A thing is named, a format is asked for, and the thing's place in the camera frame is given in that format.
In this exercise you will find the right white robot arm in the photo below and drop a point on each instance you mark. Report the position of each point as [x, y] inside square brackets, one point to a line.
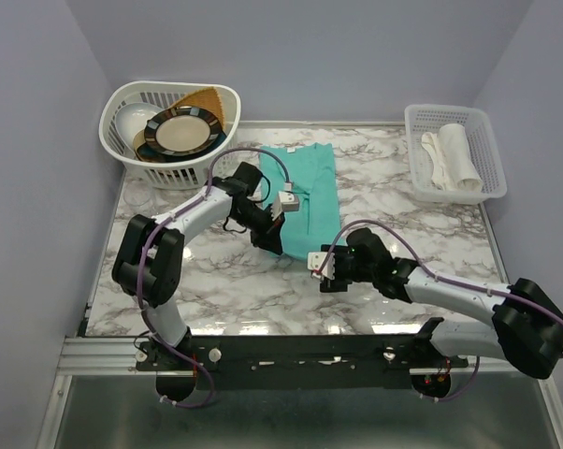
[515, 322]

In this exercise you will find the teal t shirt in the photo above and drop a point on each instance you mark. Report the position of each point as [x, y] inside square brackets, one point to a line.
[312, 171]

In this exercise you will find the clear drinking glass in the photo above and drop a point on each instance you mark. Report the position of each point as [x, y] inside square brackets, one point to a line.
[140, 201]

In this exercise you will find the rolled white t shirt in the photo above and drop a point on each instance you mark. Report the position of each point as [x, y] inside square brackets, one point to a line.
[454, 143]

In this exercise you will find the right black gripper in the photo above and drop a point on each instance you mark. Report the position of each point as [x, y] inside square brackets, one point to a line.
[337, 284]

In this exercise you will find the rectangular white mesh basket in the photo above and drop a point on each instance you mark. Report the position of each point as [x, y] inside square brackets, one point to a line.
[483, 150]

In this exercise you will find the round white dish basket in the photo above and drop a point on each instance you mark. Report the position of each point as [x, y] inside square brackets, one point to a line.
[170, 176]

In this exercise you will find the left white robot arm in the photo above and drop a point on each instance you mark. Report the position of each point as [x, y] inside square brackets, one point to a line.
[148, 264]

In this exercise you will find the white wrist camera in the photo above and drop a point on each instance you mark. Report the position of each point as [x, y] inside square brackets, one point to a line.
[284, 202]
[321, 265]

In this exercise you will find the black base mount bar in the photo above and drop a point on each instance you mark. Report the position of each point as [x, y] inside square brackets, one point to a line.
[235, 375]

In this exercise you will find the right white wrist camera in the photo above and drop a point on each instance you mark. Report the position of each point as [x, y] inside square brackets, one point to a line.
[321, 265]

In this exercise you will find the aluminium frame rail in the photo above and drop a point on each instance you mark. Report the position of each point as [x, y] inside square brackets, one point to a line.
[99, 353]

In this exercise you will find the white bowl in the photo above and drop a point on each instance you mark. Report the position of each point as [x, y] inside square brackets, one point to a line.
[132, 118]

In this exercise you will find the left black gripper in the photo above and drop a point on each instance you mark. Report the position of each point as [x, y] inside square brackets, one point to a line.
[269, 237]

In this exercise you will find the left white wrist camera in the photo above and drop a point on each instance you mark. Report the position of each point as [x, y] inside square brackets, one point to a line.
[284, 202]

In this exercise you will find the striped rim beige plate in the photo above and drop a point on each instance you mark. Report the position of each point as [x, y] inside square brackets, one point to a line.
[182, 130]

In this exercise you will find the folded white cloth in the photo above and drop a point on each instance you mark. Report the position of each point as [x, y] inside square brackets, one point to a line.
[440, 176]

